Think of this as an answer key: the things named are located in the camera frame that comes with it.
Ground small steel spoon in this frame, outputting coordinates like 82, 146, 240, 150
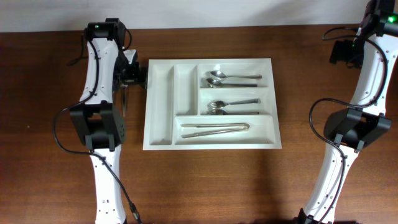
121, 87, 127, 117

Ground steel tablespoon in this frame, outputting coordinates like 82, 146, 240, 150
210, 71, 262, 81
206, 78, 257, 88

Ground steel fork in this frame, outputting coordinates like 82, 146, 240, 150
207, 98, 261, 110
206, 109, 260, 115

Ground steel kitchen tongs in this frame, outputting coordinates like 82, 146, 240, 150
180, 123, 250, 138

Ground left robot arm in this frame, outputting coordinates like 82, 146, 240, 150
70, 18, 147, 223

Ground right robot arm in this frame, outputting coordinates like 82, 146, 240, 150
293, 0, 397, 224

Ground white plastic cutlery tray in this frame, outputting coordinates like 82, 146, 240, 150
143, 58, 282, 150

